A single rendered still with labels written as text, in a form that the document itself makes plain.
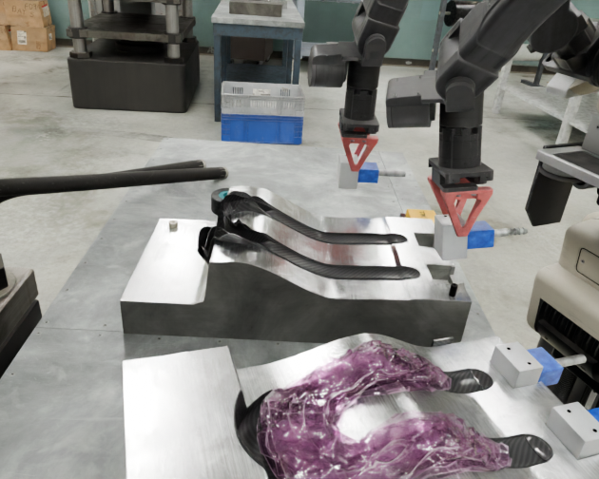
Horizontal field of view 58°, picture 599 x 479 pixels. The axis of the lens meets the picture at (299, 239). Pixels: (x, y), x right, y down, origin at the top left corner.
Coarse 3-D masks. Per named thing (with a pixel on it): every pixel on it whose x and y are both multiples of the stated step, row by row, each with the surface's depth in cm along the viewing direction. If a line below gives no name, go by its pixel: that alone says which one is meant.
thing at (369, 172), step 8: (344, 160) 103; (344, 168) 102; (360, 168) 103; (368, 168) 103; (376, 168) 103; (344, 176) 103; (352, 176) 103; (360, 176) 103; (368, 176) 103; (376, 176) 103; (392, 176) 105; (400, 176) 105; (344, 184) 104; (352, 184) 104
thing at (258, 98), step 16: (224, 96) 378; (240, 96) 379; (256, 96) 380; (272, 96) 381; (288, 96) 420; (304, 96) 386; (224, 112) 383; (240, 112) 385; (256, 112) 386; (272, 112) 387; (288, 112) 388
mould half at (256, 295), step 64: (256, 192) 93; (192, 256) 87; (256, 256) 75; (320, 256) 85; (384, 256) 86; (128, 320) 77; (192, 320) 78; (256, 320) 78; (320, 320) 78; (384, 320) 78; (448, 320) 78
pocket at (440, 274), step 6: (432, 270) 85; (438, 270) 85; (444, 270) 85; (450, 270) 85; (432, 276) 85; (438, 276) 85; (444, 276) 85; (450, 276) 85; (438, 282) 85; (444, 282) 85; (450, 282) 84; (456, 282) 83
